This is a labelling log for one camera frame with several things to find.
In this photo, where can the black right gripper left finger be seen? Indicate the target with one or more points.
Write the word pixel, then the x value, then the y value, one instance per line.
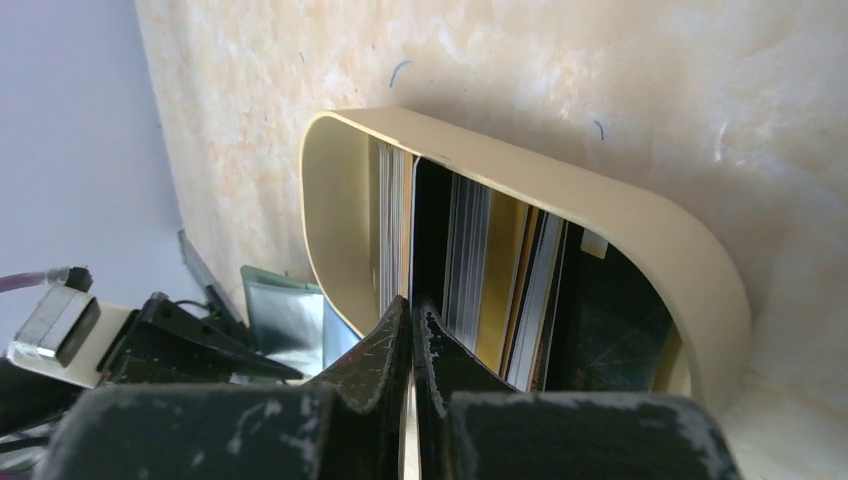
pixel 345 423

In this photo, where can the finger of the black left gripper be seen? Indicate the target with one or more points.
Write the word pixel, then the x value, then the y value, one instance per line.
pixel 162 343

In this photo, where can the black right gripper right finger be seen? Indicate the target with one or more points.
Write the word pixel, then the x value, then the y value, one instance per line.
pixel 473 425

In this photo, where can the thin card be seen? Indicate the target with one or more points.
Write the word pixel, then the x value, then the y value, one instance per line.
pixel 410 445

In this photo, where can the green card holder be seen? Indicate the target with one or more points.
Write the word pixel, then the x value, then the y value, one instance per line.
pixel 293 323

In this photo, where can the black VIP card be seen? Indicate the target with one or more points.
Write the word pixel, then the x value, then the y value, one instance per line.
pixel 610 327

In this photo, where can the cream oval card tray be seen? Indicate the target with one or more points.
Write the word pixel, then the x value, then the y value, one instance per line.
pixel 397 203

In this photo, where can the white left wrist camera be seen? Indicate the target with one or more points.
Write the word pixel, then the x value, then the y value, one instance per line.
pixel 69 333

